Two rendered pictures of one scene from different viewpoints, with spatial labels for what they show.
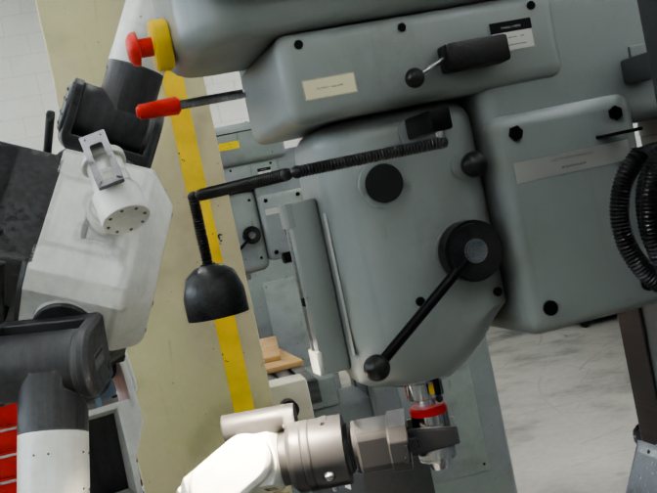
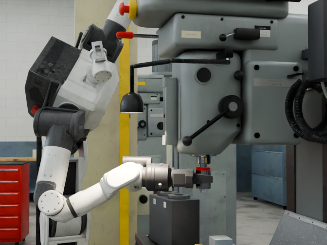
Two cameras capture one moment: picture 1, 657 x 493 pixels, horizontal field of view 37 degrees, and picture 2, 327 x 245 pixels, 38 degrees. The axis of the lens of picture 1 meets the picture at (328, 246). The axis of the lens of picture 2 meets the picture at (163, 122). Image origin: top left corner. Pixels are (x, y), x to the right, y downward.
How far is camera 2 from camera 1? 35 cm
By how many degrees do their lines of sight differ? 4
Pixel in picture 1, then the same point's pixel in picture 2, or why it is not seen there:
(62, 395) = (64, 135)
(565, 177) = (272, 88)
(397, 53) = (218, 28)
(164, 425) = not seen: hidden behind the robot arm
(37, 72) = not seen: hidden behind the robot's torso
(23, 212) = (63, 67)
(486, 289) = (234, 123)
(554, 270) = (261, 121)
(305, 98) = (181, 36)
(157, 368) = (91, 166)
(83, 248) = (83, 85)
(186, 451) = not seen: hidden behind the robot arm
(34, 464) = (48, 157)
